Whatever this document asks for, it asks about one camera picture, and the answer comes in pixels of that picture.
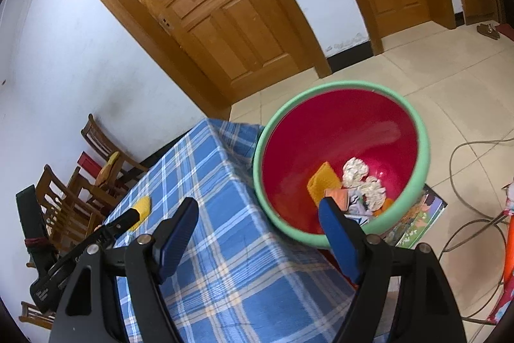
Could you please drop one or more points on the yellow seat cushion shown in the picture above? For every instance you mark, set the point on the yellow seat cushion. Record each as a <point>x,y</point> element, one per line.
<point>108,166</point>

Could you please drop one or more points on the cream paper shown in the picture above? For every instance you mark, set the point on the cream paper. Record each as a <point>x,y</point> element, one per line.
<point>373,190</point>

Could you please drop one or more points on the small crumpled paper ball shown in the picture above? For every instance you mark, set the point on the small crumpled paper ball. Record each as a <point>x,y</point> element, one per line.
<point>355,170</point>

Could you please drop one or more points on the red bin with green rim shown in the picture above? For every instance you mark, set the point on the red bin with green rim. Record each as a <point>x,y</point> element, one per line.
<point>321,134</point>

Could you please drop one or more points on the yellow foam fruit net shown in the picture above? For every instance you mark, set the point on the yellow foam fruit net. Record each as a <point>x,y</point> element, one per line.
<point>323,180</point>

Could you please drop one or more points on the small yellow foam piece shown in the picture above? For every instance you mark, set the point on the small yellow foam piece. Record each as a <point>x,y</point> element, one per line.
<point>142,204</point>

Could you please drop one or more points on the red stool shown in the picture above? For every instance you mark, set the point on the red stool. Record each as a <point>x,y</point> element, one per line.
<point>86,163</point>

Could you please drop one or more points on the blue plaid tablecloth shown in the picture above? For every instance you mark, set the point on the blue plaid tablecloth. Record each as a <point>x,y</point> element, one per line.
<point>241,266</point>

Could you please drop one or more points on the orange and red toy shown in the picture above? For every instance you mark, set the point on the orange and red toy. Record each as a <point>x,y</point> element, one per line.
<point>510,246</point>

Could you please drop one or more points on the orange snack packet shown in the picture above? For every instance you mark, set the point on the orange snack packet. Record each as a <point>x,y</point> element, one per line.
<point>339,198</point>

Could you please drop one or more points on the yellow peel scrap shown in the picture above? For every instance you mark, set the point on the yellow peel scrap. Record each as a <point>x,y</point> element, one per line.
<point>387,205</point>

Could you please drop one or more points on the colourful picture book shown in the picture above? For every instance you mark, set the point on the colourful picture book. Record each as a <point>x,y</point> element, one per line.
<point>421,218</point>

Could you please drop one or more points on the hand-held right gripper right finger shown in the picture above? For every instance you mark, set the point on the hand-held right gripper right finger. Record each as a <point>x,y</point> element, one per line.
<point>337,234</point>

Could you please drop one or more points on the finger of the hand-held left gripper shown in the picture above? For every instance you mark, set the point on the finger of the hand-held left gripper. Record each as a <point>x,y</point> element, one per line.
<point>120,222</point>

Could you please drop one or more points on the teal and white box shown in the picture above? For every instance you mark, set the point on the teal and white box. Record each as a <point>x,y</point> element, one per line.
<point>355,208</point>

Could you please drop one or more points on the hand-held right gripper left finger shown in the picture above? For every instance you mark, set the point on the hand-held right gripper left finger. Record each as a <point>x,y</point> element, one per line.
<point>176,238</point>

